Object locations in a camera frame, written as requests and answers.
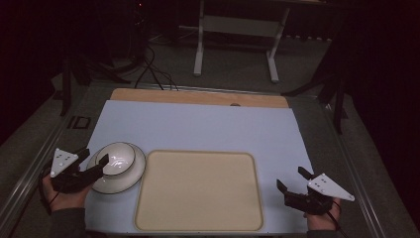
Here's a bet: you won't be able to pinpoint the beige tray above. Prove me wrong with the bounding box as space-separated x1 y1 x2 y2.
133 149 264 233

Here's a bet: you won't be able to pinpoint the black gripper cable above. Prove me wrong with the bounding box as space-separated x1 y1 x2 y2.
326 199 350 238
38 164 61 216

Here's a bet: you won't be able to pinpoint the white bowl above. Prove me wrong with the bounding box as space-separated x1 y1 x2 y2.
94 142 137 178
85 141 147 195

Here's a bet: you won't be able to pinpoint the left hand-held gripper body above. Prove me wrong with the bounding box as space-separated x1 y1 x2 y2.
49 147 101 194

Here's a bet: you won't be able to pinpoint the black floor cables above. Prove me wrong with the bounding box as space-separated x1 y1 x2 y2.
133 44 179 92

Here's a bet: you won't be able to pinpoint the person's left hand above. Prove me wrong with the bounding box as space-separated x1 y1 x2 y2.
42 175 92 213

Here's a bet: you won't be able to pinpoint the person's right hand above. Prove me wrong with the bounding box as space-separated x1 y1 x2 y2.
303 197 342 232

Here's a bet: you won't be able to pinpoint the pale blue table mat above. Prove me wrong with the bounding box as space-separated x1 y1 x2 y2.
84 99 315 235

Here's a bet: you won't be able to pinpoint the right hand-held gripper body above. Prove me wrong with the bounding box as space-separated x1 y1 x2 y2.
283 173 357 215

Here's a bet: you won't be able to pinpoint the white metal table frame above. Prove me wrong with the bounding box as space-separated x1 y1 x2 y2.
192 0 292 84

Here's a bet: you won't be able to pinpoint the black square floor plate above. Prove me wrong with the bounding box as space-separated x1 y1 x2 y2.
66 115 92 131

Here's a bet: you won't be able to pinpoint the black stand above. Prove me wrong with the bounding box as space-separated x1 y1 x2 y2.
58 54 132 117
281 63 350 135

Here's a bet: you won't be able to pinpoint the metal floor rail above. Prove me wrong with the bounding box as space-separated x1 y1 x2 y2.
0 107 87 231
318 95 385 238

